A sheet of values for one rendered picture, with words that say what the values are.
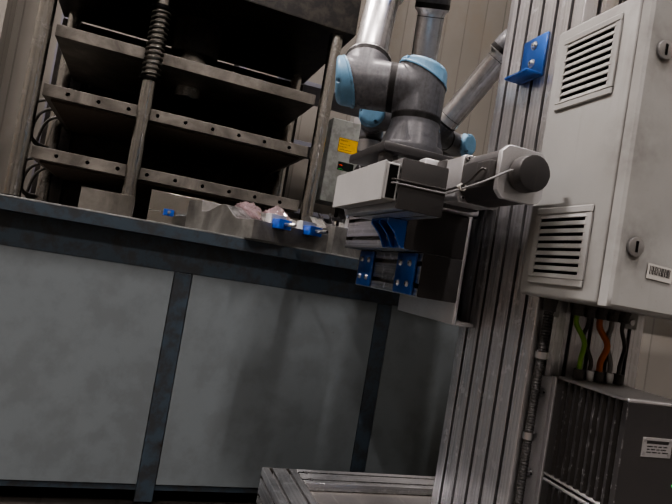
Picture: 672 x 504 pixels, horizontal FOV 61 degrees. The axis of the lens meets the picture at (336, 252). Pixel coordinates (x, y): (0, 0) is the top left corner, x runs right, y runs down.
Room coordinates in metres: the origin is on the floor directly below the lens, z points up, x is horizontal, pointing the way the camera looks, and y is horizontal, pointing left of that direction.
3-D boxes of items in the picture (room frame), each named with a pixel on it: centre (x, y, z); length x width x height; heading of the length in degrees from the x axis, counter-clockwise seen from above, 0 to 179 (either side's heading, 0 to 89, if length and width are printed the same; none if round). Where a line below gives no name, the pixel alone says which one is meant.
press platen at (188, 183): (2.74, 0.84, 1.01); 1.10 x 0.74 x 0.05; 109
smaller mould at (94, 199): (1.78, 0.73, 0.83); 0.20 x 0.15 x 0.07; 19
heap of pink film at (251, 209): (1.87, 0.28, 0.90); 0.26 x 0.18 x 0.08; 36
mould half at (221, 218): (1.86, 0.28, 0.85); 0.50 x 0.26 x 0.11; 36
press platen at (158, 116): (2.74, 0.84, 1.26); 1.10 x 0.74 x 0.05; 109
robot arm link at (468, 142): (1.93, -0.34, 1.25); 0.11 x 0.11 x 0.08; 43
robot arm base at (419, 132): (1.33, -0.13, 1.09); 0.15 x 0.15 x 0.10
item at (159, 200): (2.64, 0.75, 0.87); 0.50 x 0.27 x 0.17; 19
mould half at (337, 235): (2.06, -0.03, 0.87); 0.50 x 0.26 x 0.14; 19
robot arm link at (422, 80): (1.33, -0.13, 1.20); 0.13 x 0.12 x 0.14; 84
